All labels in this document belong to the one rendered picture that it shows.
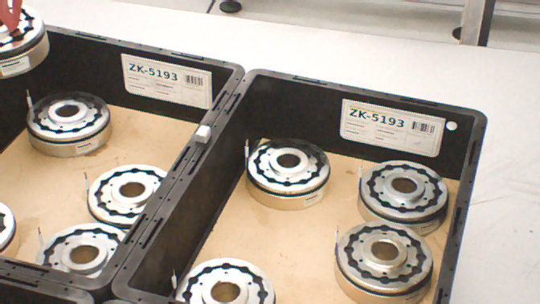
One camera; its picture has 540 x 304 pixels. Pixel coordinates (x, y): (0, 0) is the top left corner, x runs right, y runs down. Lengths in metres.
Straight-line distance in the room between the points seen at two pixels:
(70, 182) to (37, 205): 0.05
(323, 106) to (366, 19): 1.99
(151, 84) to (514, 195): 0.54
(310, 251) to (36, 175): 0.36
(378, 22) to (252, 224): 2.09
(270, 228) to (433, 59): 0.65
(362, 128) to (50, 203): 0.39
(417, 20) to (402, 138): 2.02
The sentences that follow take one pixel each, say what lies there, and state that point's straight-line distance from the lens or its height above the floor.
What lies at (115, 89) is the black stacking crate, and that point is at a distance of 1.16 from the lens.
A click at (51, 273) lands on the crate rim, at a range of 0.82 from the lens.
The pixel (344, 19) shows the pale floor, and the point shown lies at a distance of 3.02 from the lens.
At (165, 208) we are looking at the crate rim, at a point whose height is 0.93.
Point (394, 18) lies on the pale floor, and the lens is 3.04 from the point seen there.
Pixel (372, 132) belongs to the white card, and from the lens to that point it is 1.05.
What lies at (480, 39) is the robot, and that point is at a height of 0.62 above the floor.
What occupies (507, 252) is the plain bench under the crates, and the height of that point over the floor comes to 0.70.
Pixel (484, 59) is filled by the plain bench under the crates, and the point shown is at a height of 0.70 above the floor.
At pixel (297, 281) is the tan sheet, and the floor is 0.83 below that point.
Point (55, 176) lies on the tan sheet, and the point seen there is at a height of 0.83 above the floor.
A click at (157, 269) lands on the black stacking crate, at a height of 0.89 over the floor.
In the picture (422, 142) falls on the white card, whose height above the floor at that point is 0.88.
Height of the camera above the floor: 1.52
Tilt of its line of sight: 39 degrees down
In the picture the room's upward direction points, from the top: 1 degrees clockwise
